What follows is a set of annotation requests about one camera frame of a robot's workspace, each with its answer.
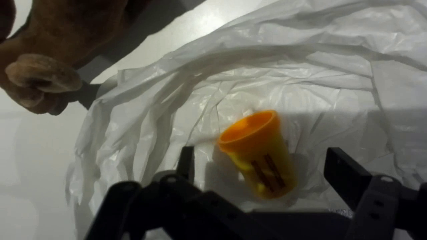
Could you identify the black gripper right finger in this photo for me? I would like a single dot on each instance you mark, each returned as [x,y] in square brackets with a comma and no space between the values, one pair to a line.
[388,208]

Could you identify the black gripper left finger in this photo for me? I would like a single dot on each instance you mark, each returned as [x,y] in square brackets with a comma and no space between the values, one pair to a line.
[134,208]

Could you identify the yellow cup with orange rim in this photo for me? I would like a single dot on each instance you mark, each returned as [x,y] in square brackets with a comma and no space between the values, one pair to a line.
[258,151]

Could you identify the brown plush animal toy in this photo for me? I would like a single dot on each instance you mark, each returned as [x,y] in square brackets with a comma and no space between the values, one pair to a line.
[58,44]

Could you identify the clear plastic bag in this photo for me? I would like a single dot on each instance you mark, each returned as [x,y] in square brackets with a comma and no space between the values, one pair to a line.
[311,67]

